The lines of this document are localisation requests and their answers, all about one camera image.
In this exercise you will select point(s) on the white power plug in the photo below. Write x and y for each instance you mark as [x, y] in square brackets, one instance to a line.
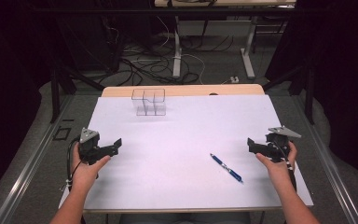
[234, 79]

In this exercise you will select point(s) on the person's left hand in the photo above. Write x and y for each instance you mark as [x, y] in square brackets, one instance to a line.
[85, 174]

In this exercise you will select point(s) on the metal floor rail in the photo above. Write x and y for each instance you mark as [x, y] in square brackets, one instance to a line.
[28, 174]
[332, 177]

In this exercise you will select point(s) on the wooden table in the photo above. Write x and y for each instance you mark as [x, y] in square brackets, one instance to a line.
[183, 90]

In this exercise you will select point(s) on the white table mat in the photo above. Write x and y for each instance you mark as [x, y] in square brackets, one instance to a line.
[174, 155]

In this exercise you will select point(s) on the blue pen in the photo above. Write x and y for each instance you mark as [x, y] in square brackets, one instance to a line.
[227, 168]

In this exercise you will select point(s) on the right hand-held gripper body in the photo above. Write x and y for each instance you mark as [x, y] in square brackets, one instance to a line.
[275, 146]

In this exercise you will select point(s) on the clear acrylic organizer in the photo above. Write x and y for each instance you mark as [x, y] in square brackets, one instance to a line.
[149, 102]

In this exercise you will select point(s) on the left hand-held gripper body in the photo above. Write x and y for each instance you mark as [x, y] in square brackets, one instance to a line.
[90, 149]

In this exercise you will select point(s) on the black metal stand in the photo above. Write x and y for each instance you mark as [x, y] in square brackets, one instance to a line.
[59, 90]
[304, 87]

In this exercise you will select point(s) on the desk with white legs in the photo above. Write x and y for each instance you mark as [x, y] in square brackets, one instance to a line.
[211, 18]

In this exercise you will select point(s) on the person's right hand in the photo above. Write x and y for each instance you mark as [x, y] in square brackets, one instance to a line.
[279, 171]

